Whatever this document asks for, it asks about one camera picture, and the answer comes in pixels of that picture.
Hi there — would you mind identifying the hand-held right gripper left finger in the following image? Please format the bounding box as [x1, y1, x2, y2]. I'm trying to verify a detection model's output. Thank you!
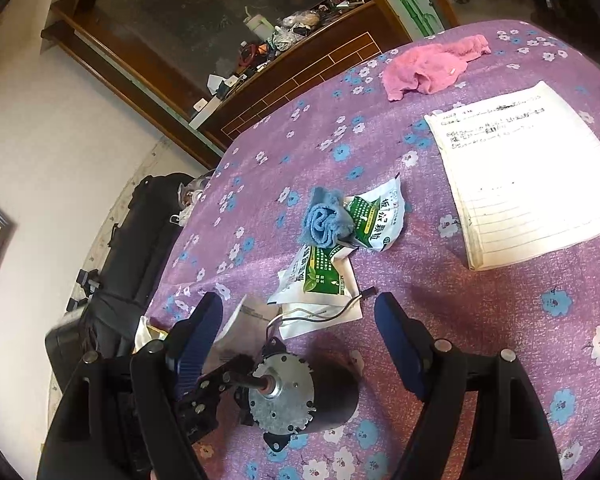
[37, 291, 226, 480]

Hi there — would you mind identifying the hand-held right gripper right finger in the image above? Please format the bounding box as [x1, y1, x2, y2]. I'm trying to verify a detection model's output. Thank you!
[374, 292, 563, 480]

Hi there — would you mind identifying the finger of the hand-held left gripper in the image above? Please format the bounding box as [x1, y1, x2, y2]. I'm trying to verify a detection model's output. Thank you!
[177, 354, 253, 443]

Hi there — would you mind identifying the electric motor with wires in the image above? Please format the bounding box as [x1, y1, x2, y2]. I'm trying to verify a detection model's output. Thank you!
[247, 287, 378, 448]

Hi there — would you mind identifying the printed paper sheet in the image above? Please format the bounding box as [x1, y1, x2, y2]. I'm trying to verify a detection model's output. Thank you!
[212, 294, 281, 376]

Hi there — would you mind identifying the yellow white bag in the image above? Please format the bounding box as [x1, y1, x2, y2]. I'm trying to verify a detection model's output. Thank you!
[132, 315, 173, 356]

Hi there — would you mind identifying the plain white packet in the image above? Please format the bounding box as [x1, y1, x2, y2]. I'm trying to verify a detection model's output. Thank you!
[277, 300, 363, 341]

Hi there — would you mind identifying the purple floral blanket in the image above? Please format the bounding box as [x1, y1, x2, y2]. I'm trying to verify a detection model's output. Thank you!
[147, 19, 600, 480]

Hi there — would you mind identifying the black case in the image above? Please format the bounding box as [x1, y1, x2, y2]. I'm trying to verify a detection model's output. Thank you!
[44, 312, 88, 378]

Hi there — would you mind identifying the green white packet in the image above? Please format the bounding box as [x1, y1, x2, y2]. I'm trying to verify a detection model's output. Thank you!
[342, 175, 407, 251]
[267, 245, 358, 306]

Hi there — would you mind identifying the black padded seat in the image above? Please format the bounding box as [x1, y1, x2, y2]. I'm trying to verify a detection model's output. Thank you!
[82, 172, 206, 361]

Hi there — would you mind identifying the clear bag of metal parts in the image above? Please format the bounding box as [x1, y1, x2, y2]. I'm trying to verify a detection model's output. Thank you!
[177, 172, 216, 226]

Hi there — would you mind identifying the blue rolled towel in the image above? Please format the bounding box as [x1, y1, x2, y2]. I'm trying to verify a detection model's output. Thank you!
[297, 186, 357, 250]

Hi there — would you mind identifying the white lined notebook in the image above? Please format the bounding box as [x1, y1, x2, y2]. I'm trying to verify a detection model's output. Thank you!
[424, 80, 600, 272]

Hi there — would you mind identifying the wooden glass cabinet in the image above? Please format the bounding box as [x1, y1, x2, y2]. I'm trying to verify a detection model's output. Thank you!
[40, 0, 461, 168]

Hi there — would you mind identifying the pink towel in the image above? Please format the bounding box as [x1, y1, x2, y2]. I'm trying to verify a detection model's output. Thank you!
[381, 34, 492, 102]

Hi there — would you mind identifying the clutter of small things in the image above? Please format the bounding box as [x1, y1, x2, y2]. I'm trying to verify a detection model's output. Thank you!
[187, 0, 376, 128]

